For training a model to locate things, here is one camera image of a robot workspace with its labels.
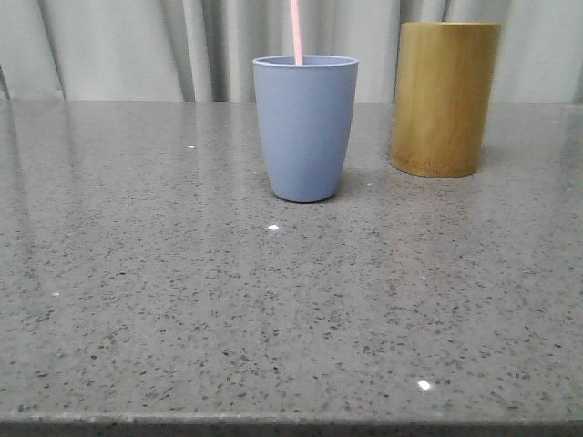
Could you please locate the bamboo cylinder holder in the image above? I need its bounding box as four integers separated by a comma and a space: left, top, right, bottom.
391, 22, 501, 178

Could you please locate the grey pleated curtain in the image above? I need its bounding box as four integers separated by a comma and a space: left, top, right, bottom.
1, 1, 582, 103

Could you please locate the blue plastic cup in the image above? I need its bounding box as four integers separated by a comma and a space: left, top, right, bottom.
252, 56, 359, 203

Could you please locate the pink chopstick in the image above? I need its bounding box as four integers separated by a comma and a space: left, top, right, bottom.
289, 0, 303, 66

